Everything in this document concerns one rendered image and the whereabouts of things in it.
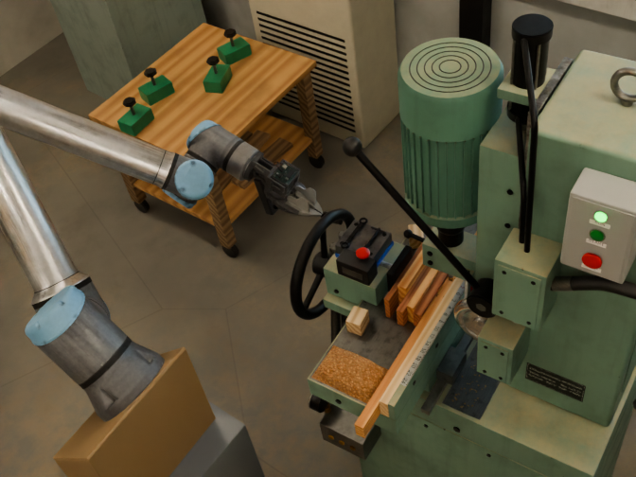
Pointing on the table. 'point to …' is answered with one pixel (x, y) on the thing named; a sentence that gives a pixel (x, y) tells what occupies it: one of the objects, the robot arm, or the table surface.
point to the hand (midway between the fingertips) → (317, 213)
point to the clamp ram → (397, 266)
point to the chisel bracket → (467, 251)
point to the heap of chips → (350, 374)
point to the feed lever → (479, 300)
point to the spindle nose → (451, 238)
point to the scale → (432, 335)
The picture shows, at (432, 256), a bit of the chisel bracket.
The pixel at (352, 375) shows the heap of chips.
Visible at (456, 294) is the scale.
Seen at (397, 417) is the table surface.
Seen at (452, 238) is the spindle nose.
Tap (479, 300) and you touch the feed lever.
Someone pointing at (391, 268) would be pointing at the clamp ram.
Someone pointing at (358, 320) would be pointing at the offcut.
